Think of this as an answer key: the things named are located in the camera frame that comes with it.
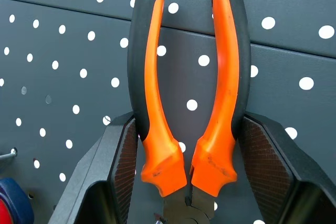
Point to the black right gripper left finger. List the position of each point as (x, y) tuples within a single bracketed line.
[(99, 171)]

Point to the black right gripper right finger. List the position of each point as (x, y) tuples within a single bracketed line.
[(283, 171)]

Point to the orange and black pliers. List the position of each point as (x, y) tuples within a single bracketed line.
[(162, 119)]

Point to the blue tape roll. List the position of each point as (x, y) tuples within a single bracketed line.
[(13, 203)]

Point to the metal pegboard hook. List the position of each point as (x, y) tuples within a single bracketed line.
[(8, 155)]

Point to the dark grey pegboard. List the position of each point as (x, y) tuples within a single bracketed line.
[(65, 58)]

